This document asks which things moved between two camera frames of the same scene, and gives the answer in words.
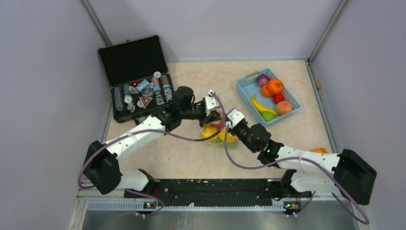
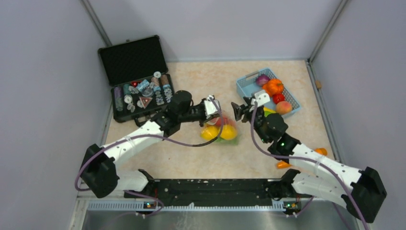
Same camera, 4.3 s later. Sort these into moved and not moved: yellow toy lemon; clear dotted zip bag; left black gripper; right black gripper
Moved: right black gripper
Not moved: clear dotted zip bag; left black gripper; yellow toy lemon
